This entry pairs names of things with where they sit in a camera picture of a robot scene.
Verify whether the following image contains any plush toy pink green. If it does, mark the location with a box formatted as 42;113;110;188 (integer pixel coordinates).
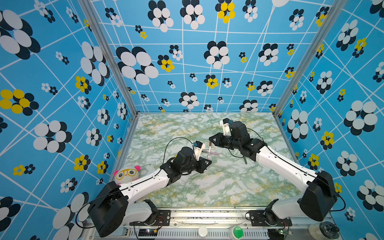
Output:
114;166;141;185

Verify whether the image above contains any tape roll spool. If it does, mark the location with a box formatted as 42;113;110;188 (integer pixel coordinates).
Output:
308;222;340;240

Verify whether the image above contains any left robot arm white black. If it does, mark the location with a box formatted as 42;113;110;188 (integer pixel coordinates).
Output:
88;147;212;238

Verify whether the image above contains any green push button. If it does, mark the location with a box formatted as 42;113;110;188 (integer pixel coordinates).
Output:
229;226;244;240

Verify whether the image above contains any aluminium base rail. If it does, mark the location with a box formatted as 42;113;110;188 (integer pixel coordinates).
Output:
80;206;343;240

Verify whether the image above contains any white push button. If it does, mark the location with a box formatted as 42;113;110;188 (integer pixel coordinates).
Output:
198;226;208;239

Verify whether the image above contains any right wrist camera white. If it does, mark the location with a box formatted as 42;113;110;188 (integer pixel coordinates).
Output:
220;118;233;136

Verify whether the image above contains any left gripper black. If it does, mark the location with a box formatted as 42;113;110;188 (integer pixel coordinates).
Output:
181;155;213;174

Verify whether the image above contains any aluminium corner post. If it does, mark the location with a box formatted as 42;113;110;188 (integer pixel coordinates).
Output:
273;0;348;116
79;0;138;118

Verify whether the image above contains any right aluminium corner post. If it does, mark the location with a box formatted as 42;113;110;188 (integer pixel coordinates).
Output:
273;0;348;116

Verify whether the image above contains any left aluminium corner post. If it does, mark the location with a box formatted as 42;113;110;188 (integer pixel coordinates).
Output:
79;0;138;118

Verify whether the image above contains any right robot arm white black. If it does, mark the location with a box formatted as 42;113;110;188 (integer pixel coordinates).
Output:
209;118;338;226

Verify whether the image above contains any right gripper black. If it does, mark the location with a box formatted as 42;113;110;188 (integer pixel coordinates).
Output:
208;133;242;152

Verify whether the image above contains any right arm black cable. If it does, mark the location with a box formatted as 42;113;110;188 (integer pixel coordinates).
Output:
227;127;346;213

